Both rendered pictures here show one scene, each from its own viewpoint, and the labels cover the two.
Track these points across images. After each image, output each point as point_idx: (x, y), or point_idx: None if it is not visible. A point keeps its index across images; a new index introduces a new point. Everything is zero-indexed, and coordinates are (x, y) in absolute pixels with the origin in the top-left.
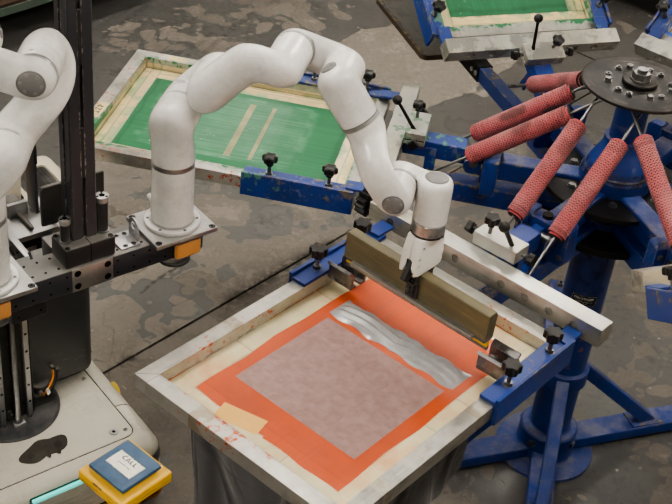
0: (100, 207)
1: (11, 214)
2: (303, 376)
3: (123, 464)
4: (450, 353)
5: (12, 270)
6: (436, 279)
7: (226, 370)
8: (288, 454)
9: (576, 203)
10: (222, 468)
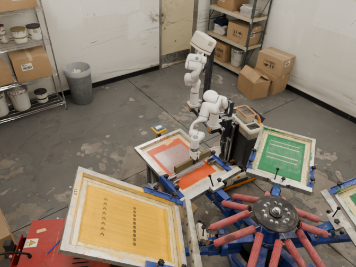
0: None
1: (226, 113)
2: (179, 152)
3: (158, 126)
4: (184, 177)
5: (195, 105)
6: (189, 159)
7: (183, 142)
8: (157, 147)
9: (229, 202)
10: None
